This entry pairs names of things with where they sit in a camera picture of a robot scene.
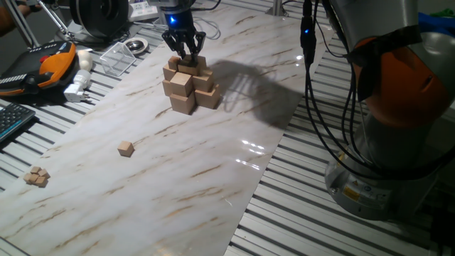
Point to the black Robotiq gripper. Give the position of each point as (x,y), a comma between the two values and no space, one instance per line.
(177,21)

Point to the medium wooden cube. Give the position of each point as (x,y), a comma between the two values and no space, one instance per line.
(195,71)
(183,69)
(187,60)
(126,148)
(174,63)

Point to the person's left forearm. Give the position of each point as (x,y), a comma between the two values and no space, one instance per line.
(6,21)

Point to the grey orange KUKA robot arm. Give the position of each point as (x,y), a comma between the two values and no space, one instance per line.
(391,21)

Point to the person's left hand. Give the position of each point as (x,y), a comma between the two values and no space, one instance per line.
(28,9)

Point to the large wooden cube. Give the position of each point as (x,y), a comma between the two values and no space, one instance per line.
(169,73)
(181,83)
(166,88)
(202,63)
(204,82)
(182,104)
(208,99)

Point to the white button control box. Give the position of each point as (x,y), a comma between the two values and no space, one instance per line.
(142,9)

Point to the clear plastic box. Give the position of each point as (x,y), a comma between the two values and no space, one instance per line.
(117,58)

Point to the black filament spool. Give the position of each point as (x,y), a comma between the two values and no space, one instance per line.
(96,17)

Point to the white egg-shaped object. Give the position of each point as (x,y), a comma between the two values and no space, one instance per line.
(85,60)

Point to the white power adapter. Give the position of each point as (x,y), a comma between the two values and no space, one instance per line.
(76,87)

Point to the orange black teach pendant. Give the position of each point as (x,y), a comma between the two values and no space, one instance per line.
(53,65)

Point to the thin grey stand leg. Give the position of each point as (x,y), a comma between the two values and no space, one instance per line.
(53,17)

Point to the white marble pattern mat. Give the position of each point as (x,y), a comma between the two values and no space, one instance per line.
(177,199)

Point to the thick grey stand leg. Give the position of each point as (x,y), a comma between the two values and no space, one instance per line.
(22,23)

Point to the black computer keyboard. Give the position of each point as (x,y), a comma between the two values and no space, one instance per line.
(14,119)

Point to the small wooden cube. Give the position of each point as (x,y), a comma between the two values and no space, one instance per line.
(27,177)
(35,169)
(44,173)
(34,177)
(41,182)

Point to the blue bag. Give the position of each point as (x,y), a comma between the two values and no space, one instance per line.
(439,22)

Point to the green fabric item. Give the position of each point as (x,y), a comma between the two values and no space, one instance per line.
(444,13)

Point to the silver metal post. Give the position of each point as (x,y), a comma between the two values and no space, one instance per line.
(277,7)

